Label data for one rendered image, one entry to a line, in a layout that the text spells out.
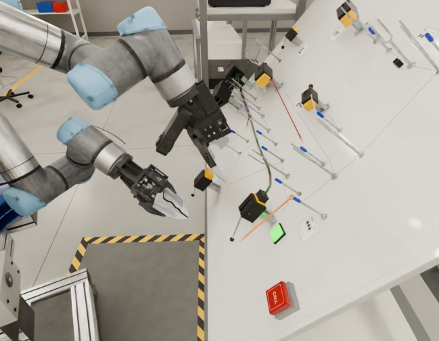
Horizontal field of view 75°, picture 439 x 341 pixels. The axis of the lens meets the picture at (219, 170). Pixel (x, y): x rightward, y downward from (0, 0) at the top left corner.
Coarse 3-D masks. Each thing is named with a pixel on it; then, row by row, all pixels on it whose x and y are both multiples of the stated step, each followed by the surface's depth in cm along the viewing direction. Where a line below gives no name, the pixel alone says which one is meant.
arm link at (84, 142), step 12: (72, 120) 66; (84, 120) 68; (60, 132) 65; (72, 132) 65; (84, 132) 65; (96, 132) 67; (72, 144) 65; (84, 144) 65; (96, 144) 65; (108, 144) 69; (72, 156) 68; (84, 156) 66; (96, 156) 65
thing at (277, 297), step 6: (282, 282) 59; (270, 288) 60; (276, 288) 59; (282, 288) 58; (270, 294) 60; (276, 294) 58; (282, 294) 57; (270, 300) 59; (276, 300) 58; (282, 300) 56; (288, 300) 56; (270, 306) 58; (276, 306) 57; (282, 306) 56; (270, 312) 57; (276, 312) 57
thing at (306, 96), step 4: (308, 88) 79; (312, 88) 79; (304, 92) 80; (308, 92) 78; (312, 92) 78; (316, 92) 79; (304, 96) 79; (308, 96) 77; (312, 96) 77; (316, 96) 78; (304, 100) 78; (308, 100) 77; (316, 100) 77; (320, 104) 79; (324, 104) 81; (328, 104) 80; (316, 108) 81; (320, 108) 82; (324, 108) 80; (328, 108) 79
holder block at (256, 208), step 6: (246, 198) 74; (252, 198) 72; (240, 204) 75; (246, 204) 74; (252, 204) 71; (258, 204) 71; (240, 210) 74; (246, 210) 72; (252, 210) 72; (258, 210) 72; (246, 216) 72; (252, 216) 73; (258, 216) 73; (252, 222) 74
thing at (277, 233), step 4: (280, 224) 72; (276, 228) 72; (280, 228) 71; (272, 232) 72; (276, 232) 71; (280, 232) 70; (284, 232) 69; (272, 236) 72; (276, 236) 70; (280, 236) 70; (276, 240) 70
